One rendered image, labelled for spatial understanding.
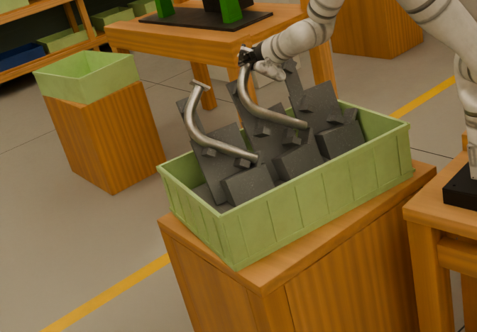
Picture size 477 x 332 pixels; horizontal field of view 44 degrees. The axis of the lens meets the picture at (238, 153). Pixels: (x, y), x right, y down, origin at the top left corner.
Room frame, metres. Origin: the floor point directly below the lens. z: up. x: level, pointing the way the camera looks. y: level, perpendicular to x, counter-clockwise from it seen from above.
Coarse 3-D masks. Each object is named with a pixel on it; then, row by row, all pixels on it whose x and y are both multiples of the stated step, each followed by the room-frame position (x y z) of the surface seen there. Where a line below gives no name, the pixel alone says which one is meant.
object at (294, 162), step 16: (240, 112) 1.61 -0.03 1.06; (272, 128) 1.62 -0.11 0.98; (256, 144) 1.58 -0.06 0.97; (272, 144) 1.59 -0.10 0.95; (304, 144) 1.58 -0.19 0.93; (272, 160) 1.57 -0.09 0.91; (288, 160) 1.53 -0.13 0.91; (304, 160) 1.55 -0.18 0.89; (320, 160) 1.57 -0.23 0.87; (272, 176) 1.55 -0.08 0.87; (288, 176) 1.51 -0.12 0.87
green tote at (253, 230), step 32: (384, 128) 1.57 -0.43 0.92; (192, 160) 1.65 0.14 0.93; (352, 160) 1.40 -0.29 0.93; (384, 160) 1.44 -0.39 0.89; (192, 192) 1.40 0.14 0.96; (288, 192) 1.32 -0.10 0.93; (320, 192) 1.35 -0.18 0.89; (352, 192) 1.39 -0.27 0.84; (192, 224) 1.46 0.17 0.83; (224, 224) 1.24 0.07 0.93; (256, 224) 1.28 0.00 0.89; (288, 224) 1.31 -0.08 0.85; (320, 224) 1.35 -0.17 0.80; (224, 256) 1.28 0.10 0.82; (256, 256) 1.26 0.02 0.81
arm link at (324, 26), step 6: (312, 12) 1.31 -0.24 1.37; (306, 18) 1.38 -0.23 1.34; (312, 18) 1.32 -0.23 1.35; (318, 18) 1.31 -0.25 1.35; (324, 18) 1.30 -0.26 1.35; (330, 18) 1.30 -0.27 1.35; (312, 24) 1.35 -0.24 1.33; (318, 24) 1.36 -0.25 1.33; (324, 24) 1.36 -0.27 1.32; (330, 24) 1.34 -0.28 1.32; (318, 30) 1.35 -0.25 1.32; (324, 30) 1.36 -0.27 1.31; (330, 30) 1.36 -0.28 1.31; (318, 36) 1.35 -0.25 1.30; (324, 36) 1.36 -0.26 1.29; (330, 36) 1.37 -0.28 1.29; (318, 42) 1.35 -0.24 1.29; (324, 42) 1.37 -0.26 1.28
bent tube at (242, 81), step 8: (248, 64) 1.62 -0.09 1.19; (240, 72) 1.61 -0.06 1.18; (248, 72) 1.61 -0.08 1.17; (240, 80) 1.59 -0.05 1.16; (240, 88) 1.58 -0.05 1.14; (240, 96) 1.58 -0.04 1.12; (248, 96) 1.57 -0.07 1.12; (248, 104) 1.57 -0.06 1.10; (256, 104) 1.58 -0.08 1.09; (256, 112) 1.56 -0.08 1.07; (264, 112) 1.57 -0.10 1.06; (272, 112) 1.58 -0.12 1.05; (272, 120) 1.57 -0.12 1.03; (280, 120) 1.58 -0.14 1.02; (288, 120) 1.58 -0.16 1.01; (296, 120) 1.60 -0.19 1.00; (296, 128) 1.59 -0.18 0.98; (304, 128) 1.59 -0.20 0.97
